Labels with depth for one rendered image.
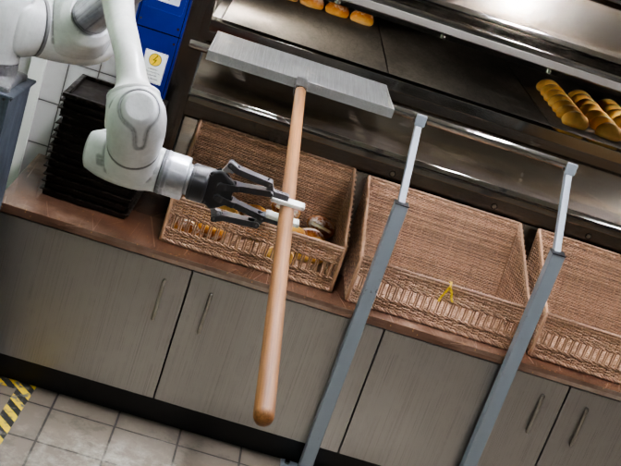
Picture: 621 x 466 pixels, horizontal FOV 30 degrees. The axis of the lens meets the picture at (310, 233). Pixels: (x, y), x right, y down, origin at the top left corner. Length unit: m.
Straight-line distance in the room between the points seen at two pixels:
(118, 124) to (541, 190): 2.13
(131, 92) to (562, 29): 2.02
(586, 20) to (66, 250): 1.79
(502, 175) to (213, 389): 1.20
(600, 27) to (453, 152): 0.62
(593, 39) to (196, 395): 1.70
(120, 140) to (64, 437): 1.57
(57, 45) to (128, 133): 1.00
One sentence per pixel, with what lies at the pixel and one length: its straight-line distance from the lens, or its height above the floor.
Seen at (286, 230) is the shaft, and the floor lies 1.15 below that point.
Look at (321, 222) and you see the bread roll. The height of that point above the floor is 0.67.
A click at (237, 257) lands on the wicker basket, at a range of 3.52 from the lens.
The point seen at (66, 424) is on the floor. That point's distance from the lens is 3.61.
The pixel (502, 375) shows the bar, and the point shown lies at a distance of 3.55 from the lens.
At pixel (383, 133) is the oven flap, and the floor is 1.00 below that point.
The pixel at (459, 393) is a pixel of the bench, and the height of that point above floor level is 0.42.
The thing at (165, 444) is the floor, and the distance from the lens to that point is 3.65.
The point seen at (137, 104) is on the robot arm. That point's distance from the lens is 2.11.
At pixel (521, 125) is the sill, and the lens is 3.91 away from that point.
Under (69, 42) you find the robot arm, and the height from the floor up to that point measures 1.16.
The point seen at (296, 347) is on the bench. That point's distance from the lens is 3.54.
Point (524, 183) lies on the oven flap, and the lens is 3.96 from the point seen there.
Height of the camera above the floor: 1.87
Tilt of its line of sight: 19 degrees down
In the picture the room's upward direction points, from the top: 19 degrees clockwise
